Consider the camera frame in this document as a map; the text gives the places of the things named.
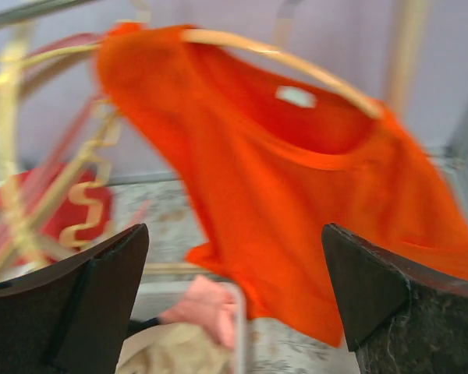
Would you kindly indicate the pink hanger right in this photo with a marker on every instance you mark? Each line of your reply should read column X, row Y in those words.
column 44, row 116

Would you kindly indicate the yellow hanger right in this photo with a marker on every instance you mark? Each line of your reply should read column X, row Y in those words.
column 13, row 60

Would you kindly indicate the white laundry basket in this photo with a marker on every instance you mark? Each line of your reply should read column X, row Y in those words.
column 152, row 299

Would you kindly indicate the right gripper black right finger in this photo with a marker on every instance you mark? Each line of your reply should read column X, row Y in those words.
column 398, row 315

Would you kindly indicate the yellow hanger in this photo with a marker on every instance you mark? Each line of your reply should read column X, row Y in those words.
column 13, row 60
column 40, row 201

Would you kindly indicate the orange t shirt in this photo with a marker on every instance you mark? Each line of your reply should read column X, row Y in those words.
column 268, row 161

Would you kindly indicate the red cloth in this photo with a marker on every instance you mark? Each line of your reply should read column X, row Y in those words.
column 69, row 214

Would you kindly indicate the black garment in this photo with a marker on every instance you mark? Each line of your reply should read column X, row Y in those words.
column 136, row 326

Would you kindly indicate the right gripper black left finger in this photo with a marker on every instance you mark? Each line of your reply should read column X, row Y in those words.
column 72, row 316

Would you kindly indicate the beige garment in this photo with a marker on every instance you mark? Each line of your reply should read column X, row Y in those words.
column 173, row 348

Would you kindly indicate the yellow hanger left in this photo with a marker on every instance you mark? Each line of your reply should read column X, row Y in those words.
column 40, row 201

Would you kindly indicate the pink garment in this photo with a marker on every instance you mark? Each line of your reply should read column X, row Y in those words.
column 210, row 305

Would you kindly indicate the orange wavy hanger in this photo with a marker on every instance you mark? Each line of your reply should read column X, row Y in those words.
column 220, row 38

